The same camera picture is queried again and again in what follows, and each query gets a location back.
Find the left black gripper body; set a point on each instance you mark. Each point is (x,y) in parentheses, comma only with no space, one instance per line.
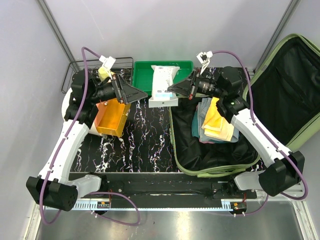
(111,90)

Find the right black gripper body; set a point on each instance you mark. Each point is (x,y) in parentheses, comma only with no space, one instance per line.
(203,86)

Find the white blue packet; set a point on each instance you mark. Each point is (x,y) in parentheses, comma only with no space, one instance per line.
(162,79)

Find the yellow towel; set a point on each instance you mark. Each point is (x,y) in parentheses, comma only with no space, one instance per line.
(214,125)

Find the green hard-shell suitcase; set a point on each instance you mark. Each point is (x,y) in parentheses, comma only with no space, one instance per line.
(285,96)

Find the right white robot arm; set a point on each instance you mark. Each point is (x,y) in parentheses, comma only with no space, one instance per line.
(283,167)

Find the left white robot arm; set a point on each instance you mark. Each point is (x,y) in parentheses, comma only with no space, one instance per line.
(52,187)

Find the yellow plastic bottle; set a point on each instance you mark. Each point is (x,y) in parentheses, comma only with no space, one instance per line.
(105,73)

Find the green plastic tray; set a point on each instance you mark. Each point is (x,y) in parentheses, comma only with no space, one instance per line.
(143,73)

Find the grey folded cloth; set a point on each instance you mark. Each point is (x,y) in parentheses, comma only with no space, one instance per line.
(204,139)

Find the teal folded cloth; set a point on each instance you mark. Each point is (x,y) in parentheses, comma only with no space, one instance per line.
(196,125)

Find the white orange cylindrical container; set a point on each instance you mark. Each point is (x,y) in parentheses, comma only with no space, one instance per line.
(65,105)

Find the black wire rack basket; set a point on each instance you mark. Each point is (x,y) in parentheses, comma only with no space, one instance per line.
(122,65)

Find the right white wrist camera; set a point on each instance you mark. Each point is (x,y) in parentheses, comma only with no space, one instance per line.
(204,58)

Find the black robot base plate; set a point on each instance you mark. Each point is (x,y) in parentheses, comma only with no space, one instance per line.
(156,183)

